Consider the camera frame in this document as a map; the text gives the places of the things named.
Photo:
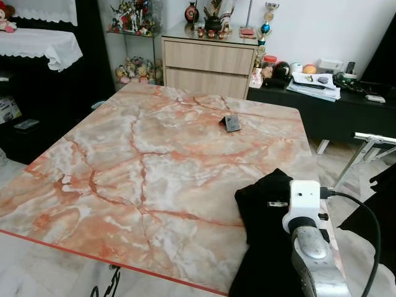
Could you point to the pink tissue box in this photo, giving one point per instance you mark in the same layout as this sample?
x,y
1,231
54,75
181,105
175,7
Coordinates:
x,y
256,79

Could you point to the silver metal clothes rack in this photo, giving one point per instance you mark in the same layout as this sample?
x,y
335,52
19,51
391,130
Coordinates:
x,y
374,137

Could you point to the printed cardboard box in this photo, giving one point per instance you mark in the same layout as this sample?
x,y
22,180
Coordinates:
x,y
8,110

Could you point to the black shirt with red stripe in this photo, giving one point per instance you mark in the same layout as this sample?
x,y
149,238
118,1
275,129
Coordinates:
x,y
387,204

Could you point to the pink plush toy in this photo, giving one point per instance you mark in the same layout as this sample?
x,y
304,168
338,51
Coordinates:
x,y
6,21

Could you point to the light wooden drawer cabinet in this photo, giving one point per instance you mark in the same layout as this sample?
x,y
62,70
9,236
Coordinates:
x,y
207,62

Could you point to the white lace valance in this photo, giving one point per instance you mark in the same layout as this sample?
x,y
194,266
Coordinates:
x,y
43,9

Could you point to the small white box device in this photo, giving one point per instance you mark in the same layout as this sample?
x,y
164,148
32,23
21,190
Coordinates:
x,y
375,98

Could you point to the white paper stack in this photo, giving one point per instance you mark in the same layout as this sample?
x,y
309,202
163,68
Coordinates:
x,y
312,90

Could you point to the black flat television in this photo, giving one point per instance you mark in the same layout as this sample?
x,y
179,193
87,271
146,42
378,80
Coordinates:
x,y
387,62

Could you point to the flat red box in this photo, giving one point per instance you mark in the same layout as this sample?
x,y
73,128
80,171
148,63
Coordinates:
x,y
247,31

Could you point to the dark red vase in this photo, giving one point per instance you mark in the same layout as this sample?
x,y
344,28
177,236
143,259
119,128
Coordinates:
x,y
192,12

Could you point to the black TV console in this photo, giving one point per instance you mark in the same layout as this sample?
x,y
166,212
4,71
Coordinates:
x,y
346,117

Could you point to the orange ball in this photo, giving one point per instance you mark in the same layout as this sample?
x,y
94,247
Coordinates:
x,y
309,68

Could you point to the glass display shelf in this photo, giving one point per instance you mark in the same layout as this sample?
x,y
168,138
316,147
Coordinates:
x,y
133,34

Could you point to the small black flat device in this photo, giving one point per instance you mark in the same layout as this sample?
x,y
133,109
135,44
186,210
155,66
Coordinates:
x,y
232,123

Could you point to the black shirt with green logo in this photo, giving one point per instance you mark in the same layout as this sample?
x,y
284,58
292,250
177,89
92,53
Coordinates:
x,y
260,235

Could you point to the red-lidded jar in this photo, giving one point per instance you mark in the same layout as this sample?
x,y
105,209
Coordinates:
x,y
270,62

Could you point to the black remote control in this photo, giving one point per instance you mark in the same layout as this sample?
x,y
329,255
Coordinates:
x,y
26,124

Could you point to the trophy with blue ball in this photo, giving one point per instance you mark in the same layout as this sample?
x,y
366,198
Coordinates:
x,y
266,28

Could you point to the marble-print folding table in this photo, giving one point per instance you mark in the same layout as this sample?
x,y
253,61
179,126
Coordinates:
x,y
154,173

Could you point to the white lace cloth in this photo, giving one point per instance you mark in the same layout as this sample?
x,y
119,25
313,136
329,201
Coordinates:
x,y
37,43

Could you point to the white power socket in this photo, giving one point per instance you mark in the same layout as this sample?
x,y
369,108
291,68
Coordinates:
x,y
330,64

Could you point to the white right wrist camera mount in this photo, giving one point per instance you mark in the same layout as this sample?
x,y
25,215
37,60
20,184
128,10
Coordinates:
x,y
304,198

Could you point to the black teapot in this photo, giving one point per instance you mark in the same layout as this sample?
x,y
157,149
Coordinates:
x,y
213,23

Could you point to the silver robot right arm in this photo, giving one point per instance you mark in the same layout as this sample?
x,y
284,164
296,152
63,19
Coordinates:
x,y
312,253

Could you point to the white round container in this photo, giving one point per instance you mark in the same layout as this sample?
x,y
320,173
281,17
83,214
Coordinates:
x,y
296,67

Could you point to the dark round ornament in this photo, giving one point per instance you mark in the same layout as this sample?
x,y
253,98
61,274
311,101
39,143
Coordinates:
x,y
282,68

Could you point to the tall black cabinet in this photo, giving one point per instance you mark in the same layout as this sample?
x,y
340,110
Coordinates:
x,y
62,99

